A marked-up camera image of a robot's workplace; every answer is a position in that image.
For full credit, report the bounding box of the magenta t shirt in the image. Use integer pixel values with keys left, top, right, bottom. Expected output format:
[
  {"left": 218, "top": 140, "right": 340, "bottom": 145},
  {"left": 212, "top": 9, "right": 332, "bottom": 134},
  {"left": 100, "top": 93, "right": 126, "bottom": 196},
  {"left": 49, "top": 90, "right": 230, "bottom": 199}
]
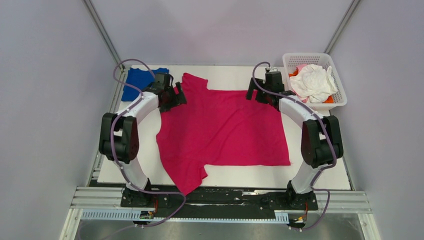
[{"left": 156, "top": 73, "right": 291, "bottom": 195}]

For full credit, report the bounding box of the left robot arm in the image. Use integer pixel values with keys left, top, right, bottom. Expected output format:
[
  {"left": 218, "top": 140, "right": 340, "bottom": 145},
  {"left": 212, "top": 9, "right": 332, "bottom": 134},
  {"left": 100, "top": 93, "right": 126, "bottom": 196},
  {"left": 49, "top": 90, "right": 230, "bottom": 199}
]
[{"left": 99, "top": 72, "right": 187, "bottom": 207}]

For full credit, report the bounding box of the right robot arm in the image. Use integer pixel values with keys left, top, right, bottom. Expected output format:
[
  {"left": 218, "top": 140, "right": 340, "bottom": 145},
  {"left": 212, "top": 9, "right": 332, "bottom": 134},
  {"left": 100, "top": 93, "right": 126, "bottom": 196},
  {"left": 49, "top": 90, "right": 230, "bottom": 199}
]
[{"left": 246, "top": 71, "right": 344, "bottom": 209}]

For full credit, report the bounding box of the folded blue t shirt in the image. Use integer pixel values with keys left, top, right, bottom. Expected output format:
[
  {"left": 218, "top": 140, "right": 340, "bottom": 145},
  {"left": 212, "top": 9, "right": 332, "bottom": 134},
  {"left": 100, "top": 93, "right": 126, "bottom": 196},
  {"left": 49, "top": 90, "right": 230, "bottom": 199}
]
[{"left": 121, "top": 68, "right": 155, "bottom": 102}]

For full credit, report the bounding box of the crumpled white t shirt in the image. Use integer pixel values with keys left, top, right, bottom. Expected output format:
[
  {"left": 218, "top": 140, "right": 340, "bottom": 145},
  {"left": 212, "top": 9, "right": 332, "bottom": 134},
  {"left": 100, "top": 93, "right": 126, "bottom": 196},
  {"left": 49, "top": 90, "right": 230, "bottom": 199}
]
[{"left": 289, "top": 63, "right": 339, "bottom": 104}]

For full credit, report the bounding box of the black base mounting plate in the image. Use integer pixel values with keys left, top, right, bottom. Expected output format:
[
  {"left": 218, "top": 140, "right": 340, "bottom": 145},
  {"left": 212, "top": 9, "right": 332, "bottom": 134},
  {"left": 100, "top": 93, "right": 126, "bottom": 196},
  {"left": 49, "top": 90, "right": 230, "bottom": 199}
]
[{"left": 120, "top": 185, "right": 318, "bottom": 218}]

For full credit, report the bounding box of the aluminium frame rail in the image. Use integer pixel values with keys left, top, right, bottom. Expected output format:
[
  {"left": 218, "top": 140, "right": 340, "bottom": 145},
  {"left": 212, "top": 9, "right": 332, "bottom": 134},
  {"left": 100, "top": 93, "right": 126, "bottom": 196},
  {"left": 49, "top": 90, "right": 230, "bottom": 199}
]
[{"left": 82, "top": 0, "right": 122, "bottom": 64}]

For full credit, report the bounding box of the white slotted cable duct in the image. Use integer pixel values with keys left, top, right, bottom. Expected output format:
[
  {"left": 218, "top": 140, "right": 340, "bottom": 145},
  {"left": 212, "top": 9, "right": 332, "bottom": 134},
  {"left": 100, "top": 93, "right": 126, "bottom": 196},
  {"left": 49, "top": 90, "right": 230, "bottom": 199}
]
[{"left": 80, "top": 209, "right": 290, "bottom": 224}]

